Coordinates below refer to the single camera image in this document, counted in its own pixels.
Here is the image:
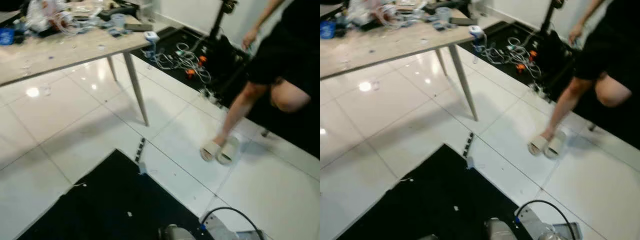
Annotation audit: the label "white handheld scanner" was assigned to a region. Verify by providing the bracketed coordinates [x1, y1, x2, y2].
[468, 25, 486, 51]
[144, 31, 161, 54]

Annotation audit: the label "person in black shorts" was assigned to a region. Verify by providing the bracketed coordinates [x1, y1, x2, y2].
[541, 0, 640, 142]
[214, 0, 321, 148]

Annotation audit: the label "beige slipper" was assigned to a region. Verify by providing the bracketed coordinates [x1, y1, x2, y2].
[216, 137, 240, 166]
[544, 130, 568, 160]
[200, 140, 222, 162]
[528, 134, 550, 156]

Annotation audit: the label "white plastic bag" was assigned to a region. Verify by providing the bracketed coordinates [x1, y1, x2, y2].
[25, 0, 77, 34]
[347, 0, 397, 29]

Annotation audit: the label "blue container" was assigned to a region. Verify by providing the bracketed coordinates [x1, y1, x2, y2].
[0, 27, 16, 47]
[320, 20, 337, 40]

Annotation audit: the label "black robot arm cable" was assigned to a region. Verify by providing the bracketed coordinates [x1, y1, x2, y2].
[199, 206, 265, 240]
[514, 199, 577, 240]

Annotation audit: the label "black power strip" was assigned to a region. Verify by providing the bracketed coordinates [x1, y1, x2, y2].
[134, 137, 147, 164]
[462, 131, 475, 158]

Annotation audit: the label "white cable tangle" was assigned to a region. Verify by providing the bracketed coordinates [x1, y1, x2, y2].
[472, 37, 544, 82]
[142, 42, 214, 87]

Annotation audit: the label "light wooden table grey legs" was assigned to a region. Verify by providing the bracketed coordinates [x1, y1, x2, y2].
[0, 0, 157, 127]
[320, 0, 482, 122]

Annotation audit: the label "flat black box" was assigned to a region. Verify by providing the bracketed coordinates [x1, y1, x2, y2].
[448, 17, 479, 27]
[124, 22, 154, 33]

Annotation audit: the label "black tripod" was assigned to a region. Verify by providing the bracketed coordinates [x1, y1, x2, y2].
[207, 0, 239, 42]
[537, 0, 569, 37]

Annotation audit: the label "black floor mat with cables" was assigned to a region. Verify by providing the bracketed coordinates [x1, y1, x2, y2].
[131, 26, 321, 159]
[457, 20, 640, 151]

